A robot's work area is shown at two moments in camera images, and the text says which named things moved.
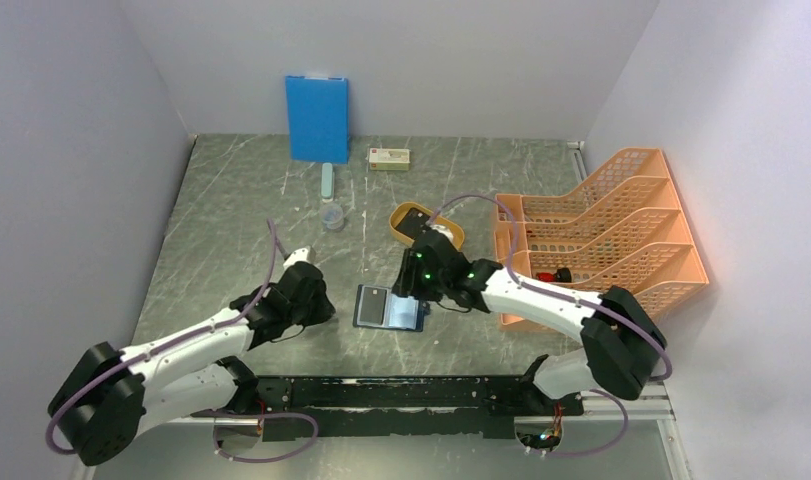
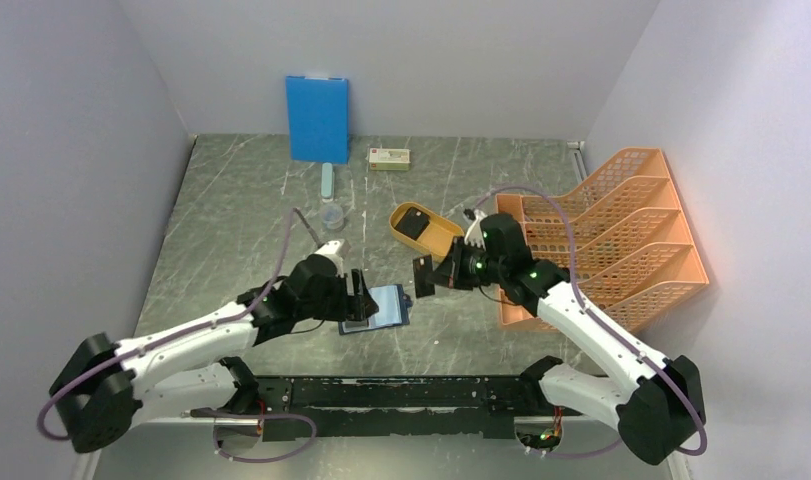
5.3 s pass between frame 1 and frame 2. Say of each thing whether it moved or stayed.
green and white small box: stayed
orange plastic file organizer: stayed
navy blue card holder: moved
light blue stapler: stayed
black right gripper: moved
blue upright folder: stayed
